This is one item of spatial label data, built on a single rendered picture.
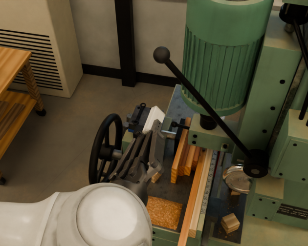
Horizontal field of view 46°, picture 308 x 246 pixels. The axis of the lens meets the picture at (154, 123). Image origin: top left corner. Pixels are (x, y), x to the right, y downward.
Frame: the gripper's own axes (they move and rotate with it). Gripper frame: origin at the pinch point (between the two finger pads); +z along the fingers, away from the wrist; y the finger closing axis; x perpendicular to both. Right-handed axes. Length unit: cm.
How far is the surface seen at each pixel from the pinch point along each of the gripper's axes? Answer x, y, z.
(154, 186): -28.7, -29.5, 9.6
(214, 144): -29.4, -9.5, 20.4
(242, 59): -5.6, 15.1, 17.5
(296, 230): -66, -3, 12
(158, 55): 8.8, 5.9, 8.5
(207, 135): -25.2, -9.3, 20.4
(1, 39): 27, -156, 114
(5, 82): 12, -130, 72
